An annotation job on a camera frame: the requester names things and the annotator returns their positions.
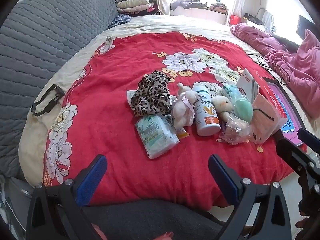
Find black garment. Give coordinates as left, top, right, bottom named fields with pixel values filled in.
left=274, top=34, right=300, bottom=53

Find pink fleece blanket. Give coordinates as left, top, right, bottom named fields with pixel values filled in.
left=230, top=23, right=320, bottom=120

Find white plastic bottle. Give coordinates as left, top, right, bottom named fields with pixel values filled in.
left=191, top=85, right=221, bottom=137

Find beige bed sheet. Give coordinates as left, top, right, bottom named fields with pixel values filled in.
left=19, top=15, right=320, bottom=188

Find pile of folded clothes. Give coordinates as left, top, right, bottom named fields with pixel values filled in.
left=116, top=0, right=160, bottom=15

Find grey quilted headboard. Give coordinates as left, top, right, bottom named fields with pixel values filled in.
left=0, top=0, right=119, bottom=178

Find red floral blanket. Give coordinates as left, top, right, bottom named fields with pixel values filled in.
left=42, top=31, right=295, bottom=209

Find black plastic clip frame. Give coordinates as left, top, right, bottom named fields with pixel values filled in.
left=31, top=84, right=65, bottom=117

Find green makeup sponge packet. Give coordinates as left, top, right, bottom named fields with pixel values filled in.
left=221, top=84, right=253, bottom=120

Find plush rabbit pink dress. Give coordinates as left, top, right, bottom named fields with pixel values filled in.
left=172, top=82, right=196, bottom=129

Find black bag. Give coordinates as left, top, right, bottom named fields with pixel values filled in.
left=244, top=12, right=262, bottom=23

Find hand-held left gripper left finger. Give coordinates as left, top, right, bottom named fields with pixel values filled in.
left=26, top=154, right=108, bottom=240

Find black cable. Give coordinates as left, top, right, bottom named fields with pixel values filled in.
left=247, top=54, right=290, bottom=85

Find small orange packet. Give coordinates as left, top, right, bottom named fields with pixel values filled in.
left=175, top=126, right=189, bottom=139

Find dark clothes on sill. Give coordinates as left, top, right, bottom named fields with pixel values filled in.
left=171, top=0, right=209, bottom=10

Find pink plastic bag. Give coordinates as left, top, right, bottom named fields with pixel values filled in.
left=250, top=92, right=283, bottom=144

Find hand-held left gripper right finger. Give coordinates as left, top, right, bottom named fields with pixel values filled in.
left=208, top=154, right=293, bottom=240

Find soft tissue pack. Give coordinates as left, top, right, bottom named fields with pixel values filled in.
left=135, top=114, right=180, bottom=159

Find person's dark trousers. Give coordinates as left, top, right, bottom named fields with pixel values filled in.
left=82, top=199, right=225, bottom=240

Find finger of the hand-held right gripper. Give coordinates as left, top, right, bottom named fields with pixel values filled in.
left=276, top=137, right=320, bottom=180
left=297, top=128, right=320, bottom=153

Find pink book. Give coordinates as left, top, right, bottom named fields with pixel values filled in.
left=274, top=84, right=307, bottom=145

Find white chair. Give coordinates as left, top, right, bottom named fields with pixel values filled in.
left=262, top=9, right=277, bottom=32

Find plush bear purple dress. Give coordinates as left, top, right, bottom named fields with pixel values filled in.
left=212, top=94, right=252, bottom=145

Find white window bench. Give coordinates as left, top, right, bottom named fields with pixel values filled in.
left=170, top=6, right=229, bottom=25

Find black monitor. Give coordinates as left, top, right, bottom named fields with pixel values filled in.
left=296, top=15, right=315, bottom=39

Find wide white curtain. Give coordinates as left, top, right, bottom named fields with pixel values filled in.
left=226, top=0, right=248, bottom=25

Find white floral scrunchie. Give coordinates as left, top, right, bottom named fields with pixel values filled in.
left=126, top=89, right=137, bottom=105

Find colourful patterned cloth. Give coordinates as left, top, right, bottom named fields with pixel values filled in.
left=210, top=2, right=228, bottom=13

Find dark blue patterned cloth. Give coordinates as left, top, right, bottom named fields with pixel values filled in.
left=107, top=14, right=132, bottom=29

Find leopard print scrunchie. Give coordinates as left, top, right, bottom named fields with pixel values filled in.
left=131, top=69, right=173, bottom=117

